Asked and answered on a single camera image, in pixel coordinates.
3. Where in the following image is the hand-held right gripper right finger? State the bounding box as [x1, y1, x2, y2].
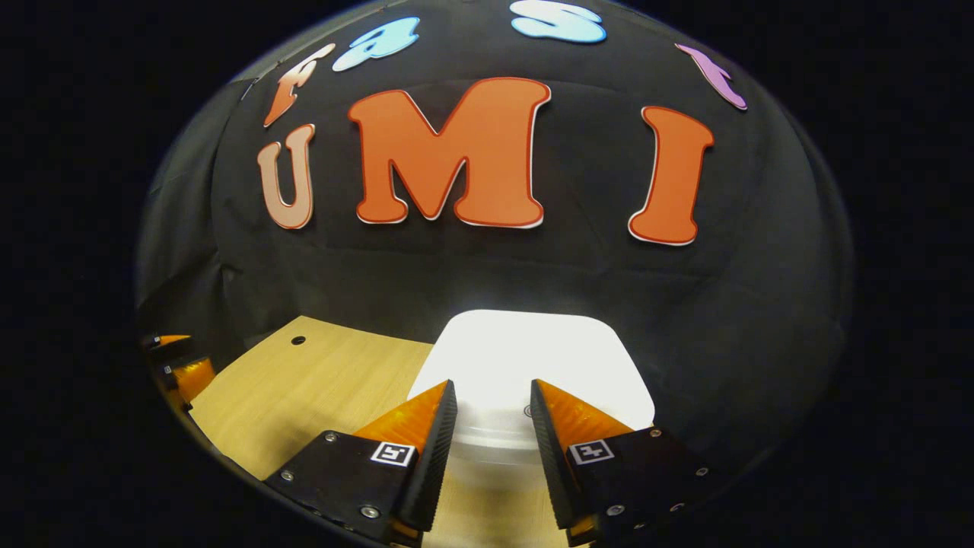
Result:
[530, 378, 712, 545]

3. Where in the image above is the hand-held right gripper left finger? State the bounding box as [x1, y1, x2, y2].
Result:
[264, 379, 459, 545]

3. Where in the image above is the white desktop garbage bin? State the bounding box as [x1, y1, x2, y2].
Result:
[407, 308, 657, 495]

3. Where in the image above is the wooden desktop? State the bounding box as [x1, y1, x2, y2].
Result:
[186, 315, 587, 548]

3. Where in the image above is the black backdrop cloth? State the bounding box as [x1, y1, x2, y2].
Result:
[135, 0, 857, 488]

